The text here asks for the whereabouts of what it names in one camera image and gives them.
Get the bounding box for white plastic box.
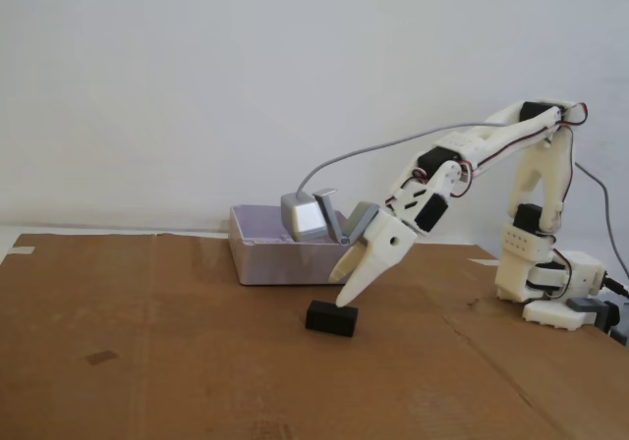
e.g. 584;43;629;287
228;203;373;289

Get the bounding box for black rectangular block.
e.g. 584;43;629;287
305;299;360;340

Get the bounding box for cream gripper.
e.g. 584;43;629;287
328;211;419;308

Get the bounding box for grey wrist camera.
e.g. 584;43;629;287
279;191;332;244

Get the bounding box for grey camera cable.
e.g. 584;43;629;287
295;121;629;283

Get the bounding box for brown cardboard sheet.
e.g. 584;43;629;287
0;232;629;440

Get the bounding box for grey table clamp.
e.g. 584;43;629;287
566;297;624;336

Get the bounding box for black power cable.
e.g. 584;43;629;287
600;274;629;300

